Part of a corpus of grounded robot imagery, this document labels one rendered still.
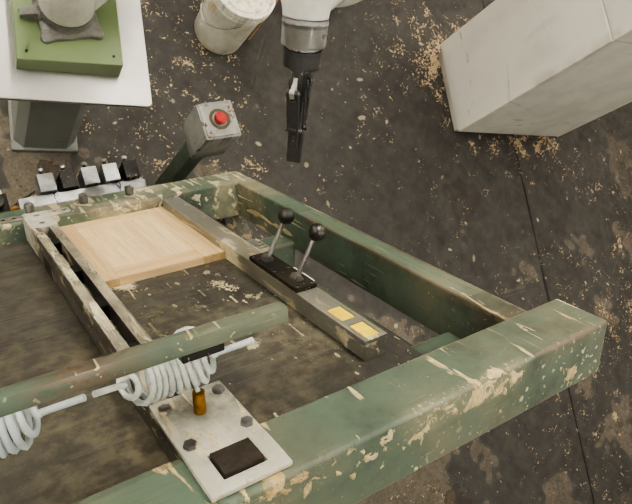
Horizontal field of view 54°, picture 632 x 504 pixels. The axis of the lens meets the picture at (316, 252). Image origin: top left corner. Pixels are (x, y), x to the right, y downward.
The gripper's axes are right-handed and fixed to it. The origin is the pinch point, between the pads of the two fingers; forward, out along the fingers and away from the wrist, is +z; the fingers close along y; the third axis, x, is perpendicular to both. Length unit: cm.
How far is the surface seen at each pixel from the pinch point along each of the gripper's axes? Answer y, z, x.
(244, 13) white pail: 152, 4, 66
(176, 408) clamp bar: -68, 11, -4
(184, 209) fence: 20, 32, 35
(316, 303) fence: -25.2, 20.9, -13.0
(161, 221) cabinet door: 15, 34, 39
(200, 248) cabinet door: -0.5, 30.2, 21.3
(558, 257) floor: 239, 137, -114
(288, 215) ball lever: -6.1, 13.6, -1.3
